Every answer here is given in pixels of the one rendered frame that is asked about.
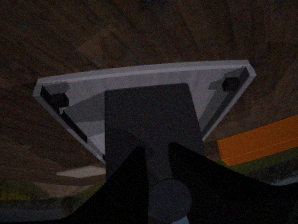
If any orange rectangular tray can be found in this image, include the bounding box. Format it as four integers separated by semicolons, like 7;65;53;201
217;115;298;167

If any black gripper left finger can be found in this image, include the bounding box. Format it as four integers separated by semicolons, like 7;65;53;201
0;147;149;224

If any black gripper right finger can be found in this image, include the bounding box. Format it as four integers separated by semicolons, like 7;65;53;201
169;143;298;224

